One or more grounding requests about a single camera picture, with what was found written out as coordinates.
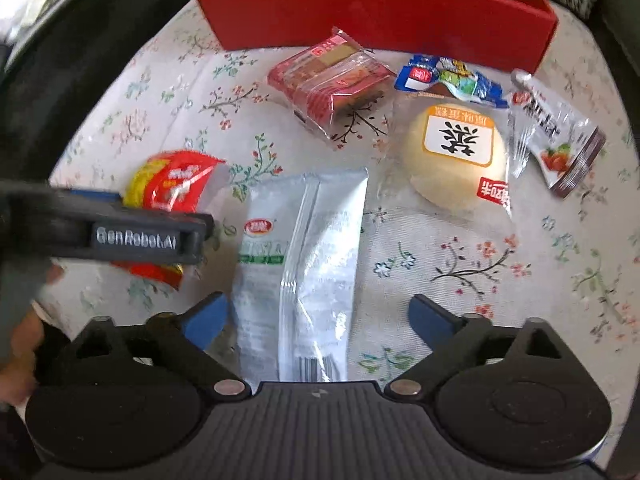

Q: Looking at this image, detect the blue sausage snack packet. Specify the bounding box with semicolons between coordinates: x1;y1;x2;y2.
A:
394;54;509;108

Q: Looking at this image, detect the white duck neck snack packet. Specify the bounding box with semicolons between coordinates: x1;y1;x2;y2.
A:
508;70;606;198

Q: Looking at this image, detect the floral tablecloth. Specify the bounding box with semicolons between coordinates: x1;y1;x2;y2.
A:
46;0;640;466

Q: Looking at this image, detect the round bun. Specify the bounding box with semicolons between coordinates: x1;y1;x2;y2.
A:
378;92;515;226

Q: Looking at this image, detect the white silver snack packet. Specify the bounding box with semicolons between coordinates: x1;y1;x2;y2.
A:
232;168;369;387

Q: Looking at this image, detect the dark green sofa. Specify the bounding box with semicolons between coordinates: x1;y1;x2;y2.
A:
593;0;639;73

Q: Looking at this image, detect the red yellow snack packet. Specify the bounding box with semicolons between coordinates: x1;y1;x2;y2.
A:
112;148;228;291

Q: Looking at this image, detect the black side table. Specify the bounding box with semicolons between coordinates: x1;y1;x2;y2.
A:
1;0;190;180

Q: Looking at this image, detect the red cardboard box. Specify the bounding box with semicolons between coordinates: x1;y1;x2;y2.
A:
198;0;558;73

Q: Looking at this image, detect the person's left hand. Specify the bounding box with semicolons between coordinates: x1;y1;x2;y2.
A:
1;260;64;408

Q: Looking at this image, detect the red clear pastry packet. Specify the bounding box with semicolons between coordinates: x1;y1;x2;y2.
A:
267;27;395;139

